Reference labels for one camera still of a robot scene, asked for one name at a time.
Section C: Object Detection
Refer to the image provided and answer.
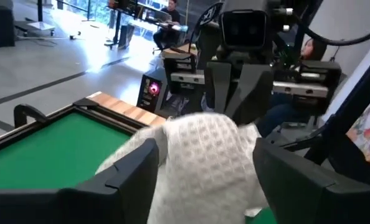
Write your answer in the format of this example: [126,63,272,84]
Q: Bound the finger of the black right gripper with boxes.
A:
[206,60,233,115]
[224,63,275,126]

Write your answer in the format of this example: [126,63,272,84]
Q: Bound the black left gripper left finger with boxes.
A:
[0,138,160,224]

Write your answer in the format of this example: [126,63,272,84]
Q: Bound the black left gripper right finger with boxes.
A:
[252,138,370,224]

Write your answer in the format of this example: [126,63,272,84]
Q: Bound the white waffle towel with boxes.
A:
[95,112,269,224]

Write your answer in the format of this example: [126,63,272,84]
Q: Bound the person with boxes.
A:
[153,0,182,52]
[255,37,329,138]

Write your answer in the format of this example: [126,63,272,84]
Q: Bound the floral print fabric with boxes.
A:
[346,88,370,166]

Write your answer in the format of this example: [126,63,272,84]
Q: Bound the green table mat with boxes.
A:
[0,111,278,224]

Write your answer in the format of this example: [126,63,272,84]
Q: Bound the black background desk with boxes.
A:
[105,0,189,50]

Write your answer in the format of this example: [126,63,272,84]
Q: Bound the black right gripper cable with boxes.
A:
[292,17,370,48]

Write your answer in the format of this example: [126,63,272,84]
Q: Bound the black frame strut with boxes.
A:
[280,46,370,166]

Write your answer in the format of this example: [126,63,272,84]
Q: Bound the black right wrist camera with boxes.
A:
[218,8,268,52]

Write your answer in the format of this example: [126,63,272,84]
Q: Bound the black table frame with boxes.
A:
[0,97,150,156]

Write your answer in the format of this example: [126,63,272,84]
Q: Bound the black curved bracket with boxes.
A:
[12,103,48,129]

